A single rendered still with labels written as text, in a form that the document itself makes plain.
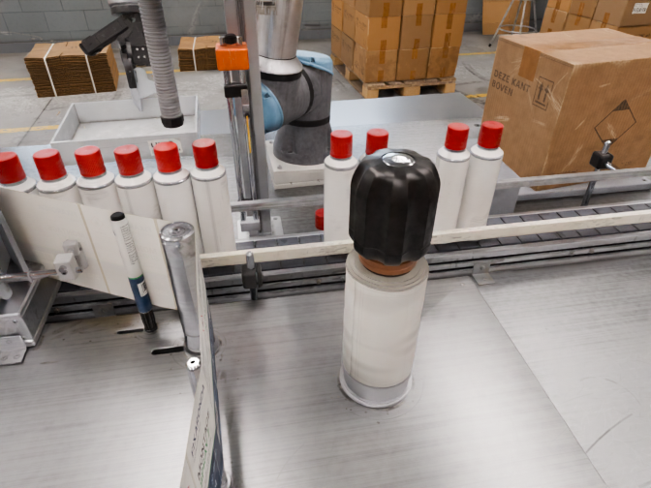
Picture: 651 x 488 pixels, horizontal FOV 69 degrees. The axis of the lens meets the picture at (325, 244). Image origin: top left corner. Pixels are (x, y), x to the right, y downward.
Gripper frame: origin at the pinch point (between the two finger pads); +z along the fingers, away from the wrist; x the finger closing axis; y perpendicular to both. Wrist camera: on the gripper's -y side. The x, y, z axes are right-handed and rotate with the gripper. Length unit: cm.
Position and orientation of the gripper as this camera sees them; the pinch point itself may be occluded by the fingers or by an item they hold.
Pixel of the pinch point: (137, 106)
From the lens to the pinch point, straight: 119.6
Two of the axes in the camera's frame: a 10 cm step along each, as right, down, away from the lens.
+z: 0.8, 9.4, 3.2
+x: -2.6, -2.9, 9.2
